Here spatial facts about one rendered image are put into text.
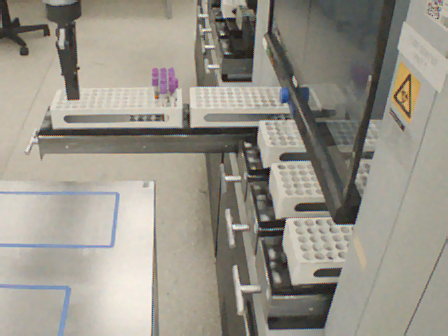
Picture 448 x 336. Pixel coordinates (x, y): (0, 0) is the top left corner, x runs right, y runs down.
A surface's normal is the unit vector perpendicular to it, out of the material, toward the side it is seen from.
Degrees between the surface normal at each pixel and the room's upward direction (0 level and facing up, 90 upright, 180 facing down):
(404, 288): 90
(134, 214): 0
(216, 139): 90
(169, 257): 0
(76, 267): 0
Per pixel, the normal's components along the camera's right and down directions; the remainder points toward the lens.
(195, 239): -0.02, -0.84
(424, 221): -0.02, 0.55
